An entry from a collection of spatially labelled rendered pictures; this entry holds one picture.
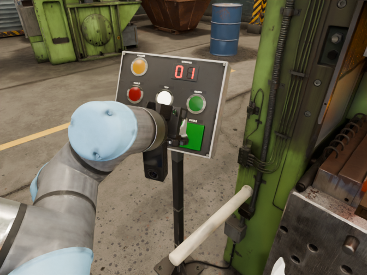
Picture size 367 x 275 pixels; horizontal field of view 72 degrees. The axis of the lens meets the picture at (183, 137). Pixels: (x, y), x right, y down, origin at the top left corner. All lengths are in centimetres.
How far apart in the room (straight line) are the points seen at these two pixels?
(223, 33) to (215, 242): 415
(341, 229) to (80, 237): 62
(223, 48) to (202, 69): 450
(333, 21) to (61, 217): 73
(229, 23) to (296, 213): 459
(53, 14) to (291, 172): 471
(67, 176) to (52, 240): 9
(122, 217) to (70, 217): 155
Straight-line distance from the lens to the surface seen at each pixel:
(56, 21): 516
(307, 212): 77
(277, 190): 106
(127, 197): 197
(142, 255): 167
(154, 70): 79
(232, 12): 514
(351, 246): 74
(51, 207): 32
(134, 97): 81
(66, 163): 37
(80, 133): 33
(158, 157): 49
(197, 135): 72
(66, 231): 30
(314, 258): 87
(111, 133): 30
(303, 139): 90
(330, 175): 75
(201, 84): 74
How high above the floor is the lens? 141
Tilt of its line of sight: 34 degrees down
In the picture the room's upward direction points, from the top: straight up
